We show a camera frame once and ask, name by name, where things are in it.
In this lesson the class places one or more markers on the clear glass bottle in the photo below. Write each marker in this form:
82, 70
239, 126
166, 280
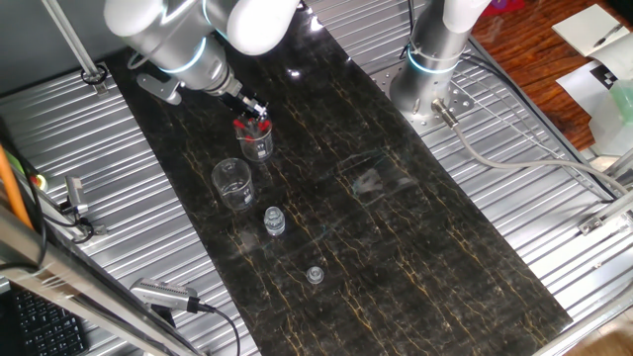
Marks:
274, 223

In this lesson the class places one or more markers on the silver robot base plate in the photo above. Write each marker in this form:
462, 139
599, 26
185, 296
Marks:
460, 99

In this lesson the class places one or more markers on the black keyboard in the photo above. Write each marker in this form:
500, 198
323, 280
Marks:
49, 326

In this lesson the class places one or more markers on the white notebook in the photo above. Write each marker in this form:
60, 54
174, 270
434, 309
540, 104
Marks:
583, 29

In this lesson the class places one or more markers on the green translucent plastic container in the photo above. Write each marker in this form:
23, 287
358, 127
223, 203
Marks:
615, 123

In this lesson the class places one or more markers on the large glass beaker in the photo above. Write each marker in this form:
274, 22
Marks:
232, 190

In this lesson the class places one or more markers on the clear glass stopper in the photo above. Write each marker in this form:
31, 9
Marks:
314, 275

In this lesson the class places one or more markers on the grey stand-mounted camera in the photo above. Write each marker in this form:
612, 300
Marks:
75, 193

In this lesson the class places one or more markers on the black pen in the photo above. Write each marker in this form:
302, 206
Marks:
607, 35

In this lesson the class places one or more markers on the black marble mat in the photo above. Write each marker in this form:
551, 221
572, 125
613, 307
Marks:
395, 222

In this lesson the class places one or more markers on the red yellow round button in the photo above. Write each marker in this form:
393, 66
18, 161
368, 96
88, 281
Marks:
40, 183

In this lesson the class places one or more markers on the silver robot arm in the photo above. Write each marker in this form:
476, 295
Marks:
168, 29

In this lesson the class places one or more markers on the aluminium corner bracket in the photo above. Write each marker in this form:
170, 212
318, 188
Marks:
593, 222

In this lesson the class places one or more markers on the paper with black marker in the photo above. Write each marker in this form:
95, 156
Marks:
581, 84

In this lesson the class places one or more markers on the magenta object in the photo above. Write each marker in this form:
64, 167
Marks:
504, 6

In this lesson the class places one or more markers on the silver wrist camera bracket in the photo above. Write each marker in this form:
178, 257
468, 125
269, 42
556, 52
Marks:
158, 86

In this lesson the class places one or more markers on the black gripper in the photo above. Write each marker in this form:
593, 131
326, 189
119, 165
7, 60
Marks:
236, 100

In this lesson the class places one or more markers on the grey metal clamp tool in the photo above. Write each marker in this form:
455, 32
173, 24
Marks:
96, 230

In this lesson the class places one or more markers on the small glass beaker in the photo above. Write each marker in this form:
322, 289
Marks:
254, 148

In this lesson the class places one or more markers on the red bulb glass dropper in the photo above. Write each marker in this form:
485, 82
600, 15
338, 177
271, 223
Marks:
239, 123
265, 124
252, 123

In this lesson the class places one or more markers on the aluminium frame bar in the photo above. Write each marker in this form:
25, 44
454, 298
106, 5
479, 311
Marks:
74, 287

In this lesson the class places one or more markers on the metal stand pole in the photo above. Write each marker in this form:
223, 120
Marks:
69, 34

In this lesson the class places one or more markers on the orange pole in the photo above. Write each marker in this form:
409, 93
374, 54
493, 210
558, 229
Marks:
10, 188

